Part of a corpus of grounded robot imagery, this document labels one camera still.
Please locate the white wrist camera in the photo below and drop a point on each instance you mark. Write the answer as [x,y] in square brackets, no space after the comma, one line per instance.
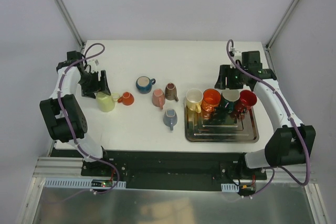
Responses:
[236,55]
[93,65]

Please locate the yellow mug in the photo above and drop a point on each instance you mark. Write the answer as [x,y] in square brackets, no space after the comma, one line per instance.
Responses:
[194,98]

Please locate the blue ribbed mug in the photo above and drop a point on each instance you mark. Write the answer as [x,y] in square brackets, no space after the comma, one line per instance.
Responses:
[144,84]

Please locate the aluminium frame post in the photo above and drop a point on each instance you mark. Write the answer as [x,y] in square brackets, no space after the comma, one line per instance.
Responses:
[69,22]
[290,9]

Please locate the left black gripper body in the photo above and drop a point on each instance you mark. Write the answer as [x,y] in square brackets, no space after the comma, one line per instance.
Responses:
[95,83]

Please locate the white cable duct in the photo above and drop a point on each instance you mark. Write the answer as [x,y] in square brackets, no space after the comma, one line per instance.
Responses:
[232,188]
[79,183]

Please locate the small orange cup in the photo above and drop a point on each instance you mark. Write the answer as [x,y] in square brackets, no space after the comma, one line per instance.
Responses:
[126,99]

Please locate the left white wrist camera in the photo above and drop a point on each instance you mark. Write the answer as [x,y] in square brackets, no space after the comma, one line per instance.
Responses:
[93,65]

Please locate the pale yellow-green mug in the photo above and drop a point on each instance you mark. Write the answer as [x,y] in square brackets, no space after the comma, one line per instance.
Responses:
[106,103]

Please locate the left aluminium frame post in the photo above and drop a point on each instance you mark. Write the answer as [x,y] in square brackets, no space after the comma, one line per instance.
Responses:
[69,22]

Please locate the left white cable duct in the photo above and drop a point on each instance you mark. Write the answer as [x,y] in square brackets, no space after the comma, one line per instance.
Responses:
[79,183]

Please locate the right white cable duct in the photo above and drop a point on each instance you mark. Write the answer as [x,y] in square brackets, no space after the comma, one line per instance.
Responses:
[232,188]

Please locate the brown striped mug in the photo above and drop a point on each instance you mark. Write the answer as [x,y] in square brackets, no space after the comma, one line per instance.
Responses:
[171,92]

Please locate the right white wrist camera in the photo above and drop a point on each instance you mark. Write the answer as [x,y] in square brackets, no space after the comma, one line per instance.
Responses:
[236,55]

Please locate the right aluminium frame post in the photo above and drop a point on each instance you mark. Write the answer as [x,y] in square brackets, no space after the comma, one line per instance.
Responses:
[290,9]

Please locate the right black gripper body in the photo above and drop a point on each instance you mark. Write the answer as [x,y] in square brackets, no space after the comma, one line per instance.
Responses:
[228,76]

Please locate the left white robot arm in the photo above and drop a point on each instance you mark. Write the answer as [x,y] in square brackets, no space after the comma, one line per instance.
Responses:
[62,113]

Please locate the bright orange mug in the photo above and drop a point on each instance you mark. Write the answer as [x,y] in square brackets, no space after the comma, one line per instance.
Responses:
[211,100]

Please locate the grey-blue mug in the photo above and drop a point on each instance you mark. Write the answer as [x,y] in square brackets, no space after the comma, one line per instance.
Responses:
[170,118]

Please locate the steel baking tray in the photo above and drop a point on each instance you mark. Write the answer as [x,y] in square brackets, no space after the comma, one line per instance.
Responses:
[220,127]

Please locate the red mug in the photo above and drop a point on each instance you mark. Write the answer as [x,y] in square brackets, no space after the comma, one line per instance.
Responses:
[246,101]

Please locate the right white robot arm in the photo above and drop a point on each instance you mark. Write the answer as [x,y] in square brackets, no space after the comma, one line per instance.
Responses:
[292,140]

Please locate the pink mug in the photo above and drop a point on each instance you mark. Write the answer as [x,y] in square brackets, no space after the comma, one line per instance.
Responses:
[158,98]

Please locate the dark green mug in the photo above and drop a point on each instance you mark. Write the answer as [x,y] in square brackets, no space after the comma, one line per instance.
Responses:
[228,100]

